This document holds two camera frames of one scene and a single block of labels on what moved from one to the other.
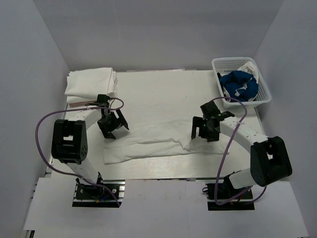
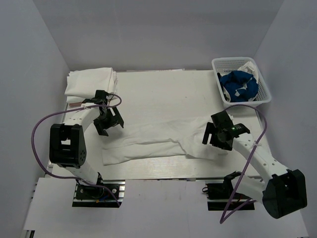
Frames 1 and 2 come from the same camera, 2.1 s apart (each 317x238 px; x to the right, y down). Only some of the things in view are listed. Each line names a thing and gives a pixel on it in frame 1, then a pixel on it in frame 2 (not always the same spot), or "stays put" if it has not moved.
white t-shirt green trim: [250, 68] stays put
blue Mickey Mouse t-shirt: [239, 86] stays put
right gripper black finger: [196, 122] → [208, 130]
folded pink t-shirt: [80, 103] stays put
